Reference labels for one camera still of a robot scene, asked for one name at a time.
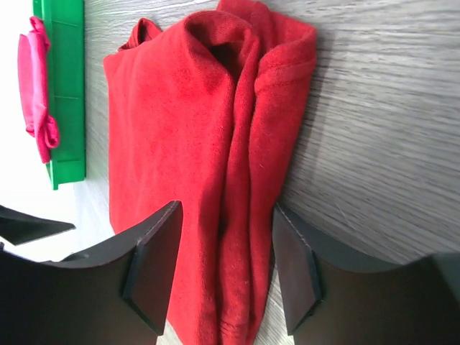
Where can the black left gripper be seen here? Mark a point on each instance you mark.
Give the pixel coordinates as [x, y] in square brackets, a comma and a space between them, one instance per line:
[19, 228]

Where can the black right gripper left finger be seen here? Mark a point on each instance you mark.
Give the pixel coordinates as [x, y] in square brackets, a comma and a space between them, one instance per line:
[115, 292]

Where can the dark red t-shirt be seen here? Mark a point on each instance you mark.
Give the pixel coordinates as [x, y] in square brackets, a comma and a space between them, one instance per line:
[207, 112]

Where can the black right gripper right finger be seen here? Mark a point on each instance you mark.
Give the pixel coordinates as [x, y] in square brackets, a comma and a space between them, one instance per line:
[335, 294]

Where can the green plastic bin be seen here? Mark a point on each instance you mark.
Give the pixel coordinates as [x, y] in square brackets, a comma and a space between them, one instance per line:
[65, 25]

